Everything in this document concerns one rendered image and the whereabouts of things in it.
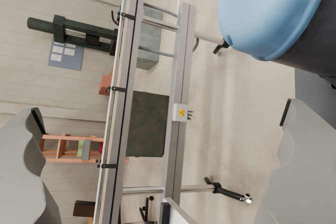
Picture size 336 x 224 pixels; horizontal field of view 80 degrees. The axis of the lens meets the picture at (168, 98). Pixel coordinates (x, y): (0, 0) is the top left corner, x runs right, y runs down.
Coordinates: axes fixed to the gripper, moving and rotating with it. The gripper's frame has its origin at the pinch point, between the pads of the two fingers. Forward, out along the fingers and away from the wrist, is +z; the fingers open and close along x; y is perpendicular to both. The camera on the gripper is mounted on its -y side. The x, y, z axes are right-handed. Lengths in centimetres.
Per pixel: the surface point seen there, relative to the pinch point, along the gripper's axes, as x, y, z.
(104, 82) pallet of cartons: -197, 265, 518
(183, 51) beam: 10, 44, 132
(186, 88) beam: 11, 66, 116
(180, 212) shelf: 1.5, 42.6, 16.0
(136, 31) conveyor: -21, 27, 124
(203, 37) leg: 27, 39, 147
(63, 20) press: -312, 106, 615
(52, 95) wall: -387, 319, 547
